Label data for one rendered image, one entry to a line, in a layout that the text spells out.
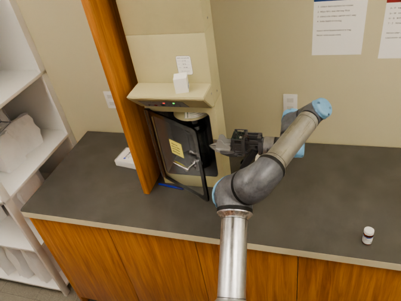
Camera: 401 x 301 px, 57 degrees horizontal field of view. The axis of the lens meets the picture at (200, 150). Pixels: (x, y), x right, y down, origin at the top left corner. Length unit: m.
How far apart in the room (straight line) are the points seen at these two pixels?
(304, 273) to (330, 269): 0.12
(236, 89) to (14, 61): 1.36
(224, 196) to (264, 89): 0.88
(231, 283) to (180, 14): 0.91
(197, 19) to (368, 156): 1.10
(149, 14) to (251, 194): 0.74
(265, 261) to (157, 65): 0.95
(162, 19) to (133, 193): 0.88
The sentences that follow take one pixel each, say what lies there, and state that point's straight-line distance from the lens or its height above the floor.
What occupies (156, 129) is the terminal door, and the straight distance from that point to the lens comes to 1.65.
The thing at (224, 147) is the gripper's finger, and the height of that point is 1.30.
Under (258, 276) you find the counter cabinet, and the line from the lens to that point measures 1.81.
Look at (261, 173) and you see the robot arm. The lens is 1.11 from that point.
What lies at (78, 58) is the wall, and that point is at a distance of 2.26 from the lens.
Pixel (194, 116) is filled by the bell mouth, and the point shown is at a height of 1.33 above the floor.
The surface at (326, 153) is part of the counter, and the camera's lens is 1.99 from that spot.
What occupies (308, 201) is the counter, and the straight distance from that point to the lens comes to 1.73.
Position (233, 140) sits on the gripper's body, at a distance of 1.41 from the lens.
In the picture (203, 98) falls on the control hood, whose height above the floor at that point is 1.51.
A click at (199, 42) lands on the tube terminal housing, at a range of 1.41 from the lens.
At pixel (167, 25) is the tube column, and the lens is 1.43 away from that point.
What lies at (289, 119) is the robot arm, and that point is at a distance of 1.44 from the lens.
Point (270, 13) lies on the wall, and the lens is 1.78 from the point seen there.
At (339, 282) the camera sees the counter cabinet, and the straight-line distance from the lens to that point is 1.76.
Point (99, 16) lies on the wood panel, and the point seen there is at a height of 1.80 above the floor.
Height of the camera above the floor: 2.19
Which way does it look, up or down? 37 degrees down
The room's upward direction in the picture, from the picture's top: 10 degrees counter-clockwise
